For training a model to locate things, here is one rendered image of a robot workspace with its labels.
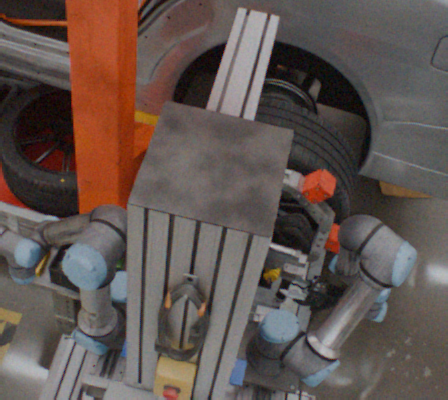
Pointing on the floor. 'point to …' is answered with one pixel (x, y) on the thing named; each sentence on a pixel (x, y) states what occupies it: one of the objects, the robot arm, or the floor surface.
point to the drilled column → (66, 312)
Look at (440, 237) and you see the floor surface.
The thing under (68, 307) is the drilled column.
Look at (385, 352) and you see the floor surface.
